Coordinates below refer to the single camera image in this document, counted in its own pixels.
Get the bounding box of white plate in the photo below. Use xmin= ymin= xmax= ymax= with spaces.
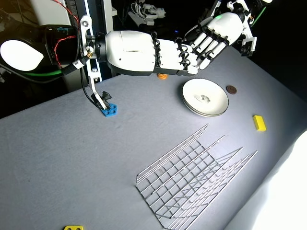
xmin=183 ymin=95 xmax=228 ymax=118
xmin=182 ymin=78 xmax=230 ymax=115

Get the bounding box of wire dish rack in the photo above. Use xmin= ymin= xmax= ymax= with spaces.
xmin=136 ymin=124 xmax=259 ymax=230

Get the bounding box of white spare robot hand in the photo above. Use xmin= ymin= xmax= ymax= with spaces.
xmin=128 ymin=0 xmax=166 ymax=27

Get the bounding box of white backdrop sheet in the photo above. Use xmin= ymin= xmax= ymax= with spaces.
xmin=224 ymin=130 xmax=307 ymax=230

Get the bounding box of blue pentagon block with holes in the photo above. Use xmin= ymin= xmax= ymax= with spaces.
xmin=100 ymin=103 xmax=118 ymax=117

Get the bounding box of grey table cloth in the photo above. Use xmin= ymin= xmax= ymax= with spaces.
xmin=0 ymin=44 xmax=307 ymax=230

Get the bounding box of yellow rectangular block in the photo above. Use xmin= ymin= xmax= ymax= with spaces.
xmin=253 ymin=115 xmax=267 ymax=132

